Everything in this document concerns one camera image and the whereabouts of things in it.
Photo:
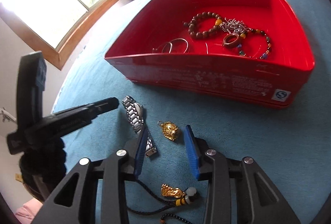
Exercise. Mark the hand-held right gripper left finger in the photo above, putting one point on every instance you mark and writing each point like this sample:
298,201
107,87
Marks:
141,151

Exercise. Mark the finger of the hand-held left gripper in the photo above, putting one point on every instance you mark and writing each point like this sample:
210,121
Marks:
98,106
29,84

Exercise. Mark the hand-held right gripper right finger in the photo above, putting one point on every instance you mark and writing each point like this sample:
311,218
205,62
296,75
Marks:
192,151

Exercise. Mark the gold pendant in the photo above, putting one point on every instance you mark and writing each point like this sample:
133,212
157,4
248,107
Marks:
170,132

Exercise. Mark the silver metal watch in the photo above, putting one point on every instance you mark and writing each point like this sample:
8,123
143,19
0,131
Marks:
134,115

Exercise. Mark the silver bangle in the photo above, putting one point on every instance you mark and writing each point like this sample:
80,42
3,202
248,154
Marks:
158,47
186,45

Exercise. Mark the red tin box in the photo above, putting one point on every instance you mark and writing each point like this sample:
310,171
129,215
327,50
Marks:
258,84

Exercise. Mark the pink cloth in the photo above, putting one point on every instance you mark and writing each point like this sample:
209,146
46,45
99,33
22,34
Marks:
28,212

